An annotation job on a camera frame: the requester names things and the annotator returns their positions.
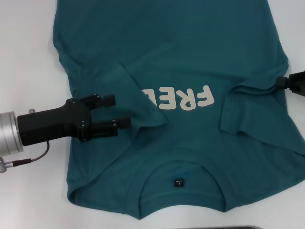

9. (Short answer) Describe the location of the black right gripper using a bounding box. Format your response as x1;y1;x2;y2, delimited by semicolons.
274;69;305;98

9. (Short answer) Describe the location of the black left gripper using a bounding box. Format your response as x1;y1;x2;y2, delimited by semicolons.
17;94;132;147

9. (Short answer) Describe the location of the teal t-shirt with white print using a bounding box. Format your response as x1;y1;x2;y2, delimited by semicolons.
52;0;305;210

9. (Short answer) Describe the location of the left arm cable with plug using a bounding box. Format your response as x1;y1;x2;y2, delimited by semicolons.
0;140;51;174

